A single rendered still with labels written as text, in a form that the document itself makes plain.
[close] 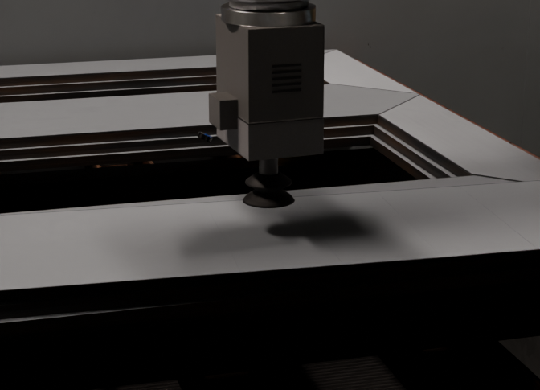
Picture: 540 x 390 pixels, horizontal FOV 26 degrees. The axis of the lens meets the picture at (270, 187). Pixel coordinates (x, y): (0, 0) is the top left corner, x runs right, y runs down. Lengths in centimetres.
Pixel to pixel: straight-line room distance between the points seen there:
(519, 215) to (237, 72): 29
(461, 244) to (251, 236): 17
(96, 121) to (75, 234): 40
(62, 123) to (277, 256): 50
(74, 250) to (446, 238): 30
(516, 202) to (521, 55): 92
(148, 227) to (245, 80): 17
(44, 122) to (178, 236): 44
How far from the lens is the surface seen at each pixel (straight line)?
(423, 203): 106
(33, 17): 175
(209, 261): 91
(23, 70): 168
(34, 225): 101
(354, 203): 105
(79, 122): 136
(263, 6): 90
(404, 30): 188
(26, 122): 138
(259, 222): 100
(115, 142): 132
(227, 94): 94
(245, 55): 90
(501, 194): 110
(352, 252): 93
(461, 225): 101
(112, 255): 93
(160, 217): 102
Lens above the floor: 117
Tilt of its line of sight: 17 degrees down
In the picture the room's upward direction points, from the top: straight up
